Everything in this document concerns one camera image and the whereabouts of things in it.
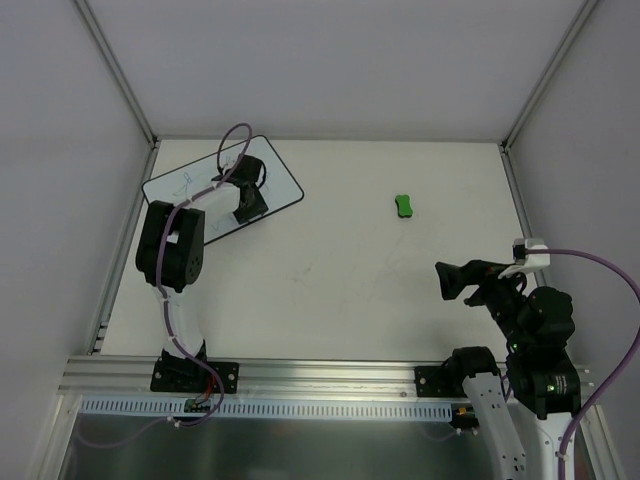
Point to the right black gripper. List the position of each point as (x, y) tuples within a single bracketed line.
[(476, 279)]

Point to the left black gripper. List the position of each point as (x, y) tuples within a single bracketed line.
[(250, 203)]

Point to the white whiteboard black frame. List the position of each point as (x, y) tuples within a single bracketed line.
[(278, 186)]

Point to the green whiteboard eraser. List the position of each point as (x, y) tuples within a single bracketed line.
[(403, 206)]

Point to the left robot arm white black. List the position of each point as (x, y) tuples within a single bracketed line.
[(170, 255)]

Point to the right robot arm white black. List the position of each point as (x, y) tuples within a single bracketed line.
[(525, 412)]

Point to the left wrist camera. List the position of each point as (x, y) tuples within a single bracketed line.
[(225, 177)]

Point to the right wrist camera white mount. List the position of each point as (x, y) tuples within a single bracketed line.
[(530, 255)]

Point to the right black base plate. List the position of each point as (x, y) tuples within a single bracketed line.
[(438, 382)]

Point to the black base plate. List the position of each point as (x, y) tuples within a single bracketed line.
[(438, 382), (172, 374)]

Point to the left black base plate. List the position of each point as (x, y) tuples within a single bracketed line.
[(172, 374)]

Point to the left aluminium frame post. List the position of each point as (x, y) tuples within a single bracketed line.
[(99, 38)]

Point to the aluminium frame post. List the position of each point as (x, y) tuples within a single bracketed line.
[(551, 68), (99, 38)]

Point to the white slotted cable duct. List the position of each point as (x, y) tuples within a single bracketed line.
[(413, 411)]

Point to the aluminium front rail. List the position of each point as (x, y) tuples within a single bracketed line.
[(331, 380)]

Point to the right aluminium frame post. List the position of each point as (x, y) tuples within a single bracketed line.
[(551, 68)]

